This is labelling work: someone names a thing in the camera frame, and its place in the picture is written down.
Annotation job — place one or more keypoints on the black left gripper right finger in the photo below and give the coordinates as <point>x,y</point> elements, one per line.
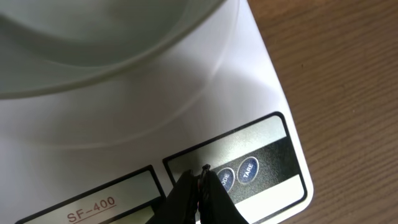
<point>214,203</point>

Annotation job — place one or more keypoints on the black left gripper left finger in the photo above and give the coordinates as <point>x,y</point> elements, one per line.
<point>181,204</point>

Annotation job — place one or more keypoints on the white digital kitchen scale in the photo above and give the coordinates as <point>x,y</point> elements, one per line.
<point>111,151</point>

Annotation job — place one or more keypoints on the white round bowl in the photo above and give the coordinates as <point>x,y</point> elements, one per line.
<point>48,46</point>

